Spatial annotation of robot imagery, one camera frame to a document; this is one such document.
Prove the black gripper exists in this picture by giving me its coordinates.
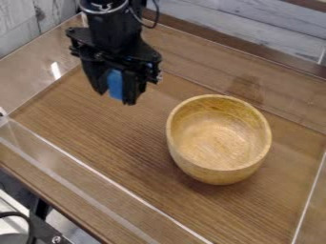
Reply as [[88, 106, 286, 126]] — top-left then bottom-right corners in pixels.
[[67, 9, 161, 106]]

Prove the blue rectangular block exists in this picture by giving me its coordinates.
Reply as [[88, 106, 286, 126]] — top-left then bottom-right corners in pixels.
[[107, 70, 123, 100]]

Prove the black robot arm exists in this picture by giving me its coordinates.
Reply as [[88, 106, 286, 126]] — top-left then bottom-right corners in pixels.
[[67, 0, 161, 105]]

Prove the brown wooden bowl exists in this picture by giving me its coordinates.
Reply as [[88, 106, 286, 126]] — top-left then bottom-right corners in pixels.
[[165, 94, 272, 185]]

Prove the black metal table leg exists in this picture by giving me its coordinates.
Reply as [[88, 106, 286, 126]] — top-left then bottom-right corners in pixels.
[[34, 198, 49, 220]]

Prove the clear acrylic tray wall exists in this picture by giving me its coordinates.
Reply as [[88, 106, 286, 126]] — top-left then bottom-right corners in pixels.
[[0, 108, 214, 244]]

